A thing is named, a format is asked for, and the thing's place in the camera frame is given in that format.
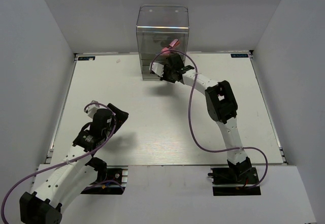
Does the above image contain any pink capped red stapler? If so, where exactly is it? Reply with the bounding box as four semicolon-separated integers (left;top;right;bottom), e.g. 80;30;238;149
161;39;180;55

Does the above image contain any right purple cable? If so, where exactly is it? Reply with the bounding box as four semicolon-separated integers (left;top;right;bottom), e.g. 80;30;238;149
149;51;269;188

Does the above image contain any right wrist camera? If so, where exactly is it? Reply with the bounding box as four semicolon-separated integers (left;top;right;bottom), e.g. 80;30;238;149
150;62;165;77

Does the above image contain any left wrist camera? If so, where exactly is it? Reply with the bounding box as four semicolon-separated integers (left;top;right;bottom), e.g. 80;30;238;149
84;101;100;119

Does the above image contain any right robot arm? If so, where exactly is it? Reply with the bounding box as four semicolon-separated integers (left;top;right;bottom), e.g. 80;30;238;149
151;54;252;183

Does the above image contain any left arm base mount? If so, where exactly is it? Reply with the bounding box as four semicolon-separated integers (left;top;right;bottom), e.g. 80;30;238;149
81;166;128;195

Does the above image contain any purple cable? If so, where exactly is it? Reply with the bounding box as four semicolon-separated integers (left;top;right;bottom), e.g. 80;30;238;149
1;103;126;224
149;51;269;188

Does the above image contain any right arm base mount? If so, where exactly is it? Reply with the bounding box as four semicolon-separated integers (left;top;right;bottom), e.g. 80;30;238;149
207;167;261;197

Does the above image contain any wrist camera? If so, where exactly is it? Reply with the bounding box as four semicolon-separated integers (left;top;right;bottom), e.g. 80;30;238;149
84;101;100;119
150;62;165;77

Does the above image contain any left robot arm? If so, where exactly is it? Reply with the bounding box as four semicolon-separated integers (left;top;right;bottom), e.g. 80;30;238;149
19;101;129;223

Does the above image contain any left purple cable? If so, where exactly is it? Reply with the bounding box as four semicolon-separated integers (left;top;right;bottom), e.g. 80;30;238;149
1;103;126;224

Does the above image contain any clear acrylic drawer organizer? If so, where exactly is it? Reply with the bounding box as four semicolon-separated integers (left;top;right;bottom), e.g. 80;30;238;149
136;5;189;80

